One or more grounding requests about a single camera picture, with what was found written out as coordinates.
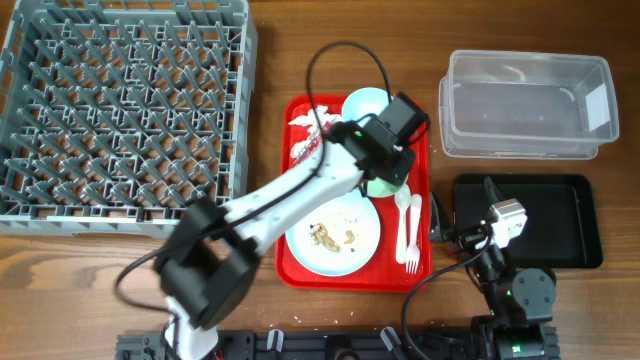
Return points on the food scraps on plate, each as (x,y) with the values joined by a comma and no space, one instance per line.
(319,235)

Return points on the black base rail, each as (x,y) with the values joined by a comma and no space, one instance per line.
(320,345)

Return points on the green bowl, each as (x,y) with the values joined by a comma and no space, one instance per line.
(379,188)

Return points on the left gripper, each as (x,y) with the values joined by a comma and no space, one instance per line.
(402,176)

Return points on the red plastic tray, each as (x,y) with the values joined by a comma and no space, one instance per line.
(329,178)

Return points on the white plastic spoon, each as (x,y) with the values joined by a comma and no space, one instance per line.
(402,199)

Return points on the white plastic fork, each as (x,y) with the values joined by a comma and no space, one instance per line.
(413,251)

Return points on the clear plastic bin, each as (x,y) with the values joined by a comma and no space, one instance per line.
(526,105)

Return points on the red snack wrapper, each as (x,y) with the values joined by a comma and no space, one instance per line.
(302,149)

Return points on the white napkin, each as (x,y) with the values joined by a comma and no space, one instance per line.
(319,119)

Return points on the light blue bowl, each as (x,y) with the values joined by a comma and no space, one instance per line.
(361,103)

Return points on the grey dishwasher rack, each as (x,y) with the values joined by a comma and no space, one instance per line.
(115,115)

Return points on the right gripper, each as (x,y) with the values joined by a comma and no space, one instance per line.
(441,233)

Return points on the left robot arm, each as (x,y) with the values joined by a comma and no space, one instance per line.
(210,260)

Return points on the black tray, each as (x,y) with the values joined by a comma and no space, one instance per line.
(561,230)

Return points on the light blue plate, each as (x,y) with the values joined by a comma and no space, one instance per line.
(349,212)

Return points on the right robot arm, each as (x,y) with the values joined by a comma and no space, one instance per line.
(520,301)

